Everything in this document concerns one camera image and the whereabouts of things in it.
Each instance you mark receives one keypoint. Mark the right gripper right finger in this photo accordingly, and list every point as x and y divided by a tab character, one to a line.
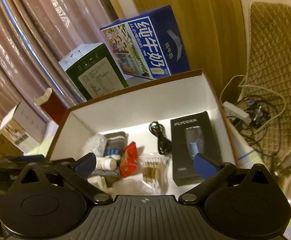
215	175

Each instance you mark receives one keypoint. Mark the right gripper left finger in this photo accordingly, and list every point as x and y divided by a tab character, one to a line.
77	173

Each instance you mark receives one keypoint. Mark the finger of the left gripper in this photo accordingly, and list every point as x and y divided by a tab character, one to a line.
28	157

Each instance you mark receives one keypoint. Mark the white plastic holder tray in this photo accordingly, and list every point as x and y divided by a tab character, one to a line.
99	182

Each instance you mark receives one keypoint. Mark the white pill bottle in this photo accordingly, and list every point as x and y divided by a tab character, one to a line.
106	164

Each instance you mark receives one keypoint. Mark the clear floss pick box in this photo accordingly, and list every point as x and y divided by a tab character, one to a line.
95	144

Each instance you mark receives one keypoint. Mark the black Flyco shaver box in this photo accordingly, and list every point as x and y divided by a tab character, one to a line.
190	135

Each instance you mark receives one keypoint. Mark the knitted grey patterned sock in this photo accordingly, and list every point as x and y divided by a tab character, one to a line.
114	149

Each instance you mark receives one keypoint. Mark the red snack packet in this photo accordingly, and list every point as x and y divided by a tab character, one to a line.
129	160

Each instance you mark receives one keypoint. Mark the brown cardboard cartons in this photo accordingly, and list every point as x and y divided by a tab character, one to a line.
0	144

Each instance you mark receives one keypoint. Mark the white appliance box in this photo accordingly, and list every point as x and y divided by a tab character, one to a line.
23	127

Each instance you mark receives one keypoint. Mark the dark red gift box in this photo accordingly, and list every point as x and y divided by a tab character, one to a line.
51	105

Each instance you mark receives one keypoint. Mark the white power strip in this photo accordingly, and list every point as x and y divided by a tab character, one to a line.
236	112

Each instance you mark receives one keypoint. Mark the brown cardboard storage box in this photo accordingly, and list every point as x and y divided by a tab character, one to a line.
132	109

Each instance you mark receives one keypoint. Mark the green white product box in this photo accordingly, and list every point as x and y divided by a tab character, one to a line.
93	70

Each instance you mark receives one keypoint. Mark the pink curtain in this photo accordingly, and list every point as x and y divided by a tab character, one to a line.
34	36

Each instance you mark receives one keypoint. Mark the quilted olive chair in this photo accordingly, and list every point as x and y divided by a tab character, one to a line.
269	74

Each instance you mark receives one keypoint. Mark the blue milk carton box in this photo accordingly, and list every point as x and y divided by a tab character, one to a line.
149	45

